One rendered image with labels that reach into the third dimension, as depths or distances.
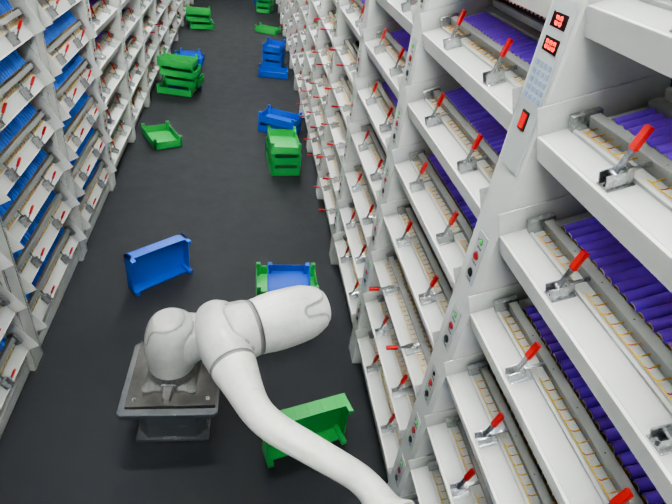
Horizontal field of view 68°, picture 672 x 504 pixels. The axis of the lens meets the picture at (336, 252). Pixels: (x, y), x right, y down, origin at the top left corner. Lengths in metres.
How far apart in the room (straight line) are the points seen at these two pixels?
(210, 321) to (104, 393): 1.08
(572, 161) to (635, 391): 0.34
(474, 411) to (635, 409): 0.49
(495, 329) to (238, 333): 0.54
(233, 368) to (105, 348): 1.31
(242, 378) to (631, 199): 0.75
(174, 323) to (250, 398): 0.69
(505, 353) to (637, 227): 0.42
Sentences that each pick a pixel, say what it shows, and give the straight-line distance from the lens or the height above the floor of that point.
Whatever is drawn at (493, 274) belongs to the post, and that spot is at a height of 1.06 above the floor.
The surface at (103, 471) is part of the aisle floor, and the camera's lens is 1.98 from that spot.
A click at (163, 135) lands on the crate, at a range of 4.08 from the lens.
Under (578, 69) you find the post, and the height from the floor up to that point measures 1.47.
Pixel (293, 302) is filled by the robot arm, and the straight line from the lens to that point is 1.16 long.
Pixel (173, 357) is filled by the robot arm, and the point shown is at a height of 0.39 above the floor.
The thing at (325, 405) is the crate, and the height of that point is 0.20.
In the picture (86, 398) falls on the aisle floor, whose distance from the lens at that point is 2.17.
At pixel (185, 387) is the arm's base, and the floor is 0.24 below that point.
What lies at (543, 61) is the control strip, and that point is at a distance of 0.94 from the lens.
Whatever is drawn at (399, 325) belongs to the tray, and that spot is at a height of 0.56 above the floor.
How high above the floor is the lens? 1.65
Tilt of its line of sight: 36 degrees down
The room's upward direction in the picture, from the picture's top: 9 degrees clockwise
